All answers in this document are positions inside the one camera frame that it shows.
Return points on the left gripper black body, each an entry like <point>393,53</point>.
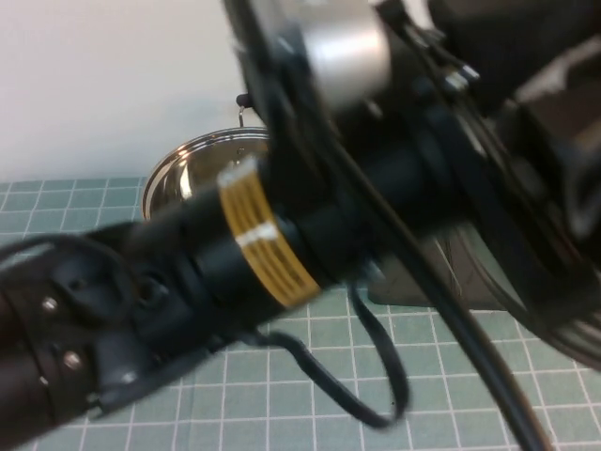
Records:
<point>516,42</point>

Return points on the green white checked tablecloth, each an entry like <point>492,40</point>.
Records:
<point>446,404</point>

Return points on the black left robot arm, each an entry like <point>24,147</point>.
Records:
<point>211,282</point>

